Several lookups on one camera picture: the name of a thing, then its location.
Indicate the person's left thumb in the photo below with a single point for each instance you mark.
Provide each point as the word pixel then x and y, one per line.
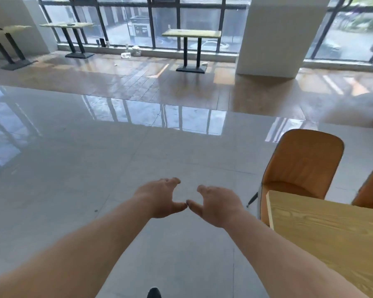
pixel 177 208

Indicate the person's right hand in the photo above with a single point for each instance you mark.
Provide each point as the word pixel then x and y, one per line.
pixel 219 206

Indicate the orange upholstered chair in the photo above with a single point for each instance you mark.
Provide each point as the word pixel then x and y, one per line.
pixel 371 186
pixel 301 166

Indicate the white square pillar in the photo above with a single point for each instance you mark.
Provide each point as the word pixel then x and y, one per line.
pixel 276 34

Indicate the person's left forearm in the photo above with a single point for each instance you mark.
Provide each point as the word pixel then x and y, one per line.
pixel 77 254

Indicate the light wooden table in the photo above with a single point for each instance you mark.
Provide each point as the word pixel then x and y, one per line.
pixel 329 235

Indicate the person's right forearm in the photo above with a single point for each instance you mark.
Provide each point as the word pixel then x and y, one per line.
pixel 286 263

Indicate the crumpled clear plastic bag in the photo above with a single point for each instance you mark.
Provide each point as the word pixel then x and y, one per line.
pixel 126 54

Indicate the white car outside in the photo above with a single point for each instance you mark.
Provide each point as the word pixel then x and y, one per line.
pixel 209 45

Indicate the wooden table with black legs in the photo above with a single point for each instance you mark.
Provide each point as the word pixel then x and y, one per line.
pixel 71 26
pixel 191 34
pixel 9 30

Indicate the black window frame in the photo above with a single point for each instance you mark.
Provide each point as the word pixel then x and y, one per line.
pixel 152 21

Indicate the person's right thumb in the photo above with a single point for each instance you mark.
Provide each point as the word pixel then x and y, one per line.
pixel 195 207

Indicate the person's black shoe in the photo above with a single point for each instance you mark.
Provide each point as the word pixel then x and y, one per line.
pixel 154 293

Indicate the person's left hand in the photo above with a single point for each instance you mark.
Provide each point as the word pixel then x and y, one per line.
pixel 157 197

